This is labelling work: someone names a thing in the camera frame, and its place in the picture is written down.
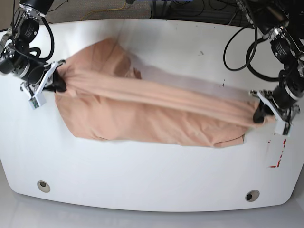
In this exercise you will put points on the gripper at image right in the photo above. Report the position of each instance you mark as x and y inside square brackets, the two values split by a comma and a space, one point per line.
[280, 103]

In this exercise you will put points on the peach t-shirt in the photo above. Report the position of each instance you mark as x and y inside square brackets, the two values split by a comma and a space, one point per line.
[107, 99]

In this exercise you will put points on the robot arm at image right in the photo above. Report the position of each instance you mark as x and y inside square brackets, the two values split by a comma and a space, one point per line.
[281, 22]

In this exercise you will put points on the wrist camera, image-right gripper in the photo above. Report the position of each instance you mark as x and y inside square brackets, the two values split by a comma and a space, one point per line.
[283, 127]

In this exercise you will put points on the red tape rectangle marker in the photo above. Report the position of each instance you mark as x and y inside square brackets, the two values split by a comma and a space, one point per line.
[275, 150]

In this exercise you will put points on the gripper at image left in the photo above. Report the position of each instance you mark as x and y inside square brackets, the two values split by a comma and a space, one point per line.
[37, 78]

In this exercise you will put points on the right table grommet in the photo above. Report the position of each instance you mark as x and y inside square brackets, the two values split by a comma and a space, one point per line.
[252, 196]

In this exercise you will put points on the wrist camera, image-left gripper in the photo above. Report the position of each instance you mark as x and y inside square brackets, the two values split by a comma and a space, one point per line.
[37, 101]

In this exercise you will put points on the left table grommet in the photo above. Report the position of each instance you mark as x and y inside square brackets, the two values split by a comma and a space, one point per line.
[43, 186]

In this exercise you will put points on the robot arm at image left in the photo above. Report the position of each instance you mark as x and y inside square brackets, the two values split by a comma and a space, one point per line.
[25, 62]

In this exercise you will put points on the table grommet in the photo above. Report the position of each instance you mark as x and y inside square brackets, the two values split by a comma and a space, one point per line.
[43, 186]
[252, 196]

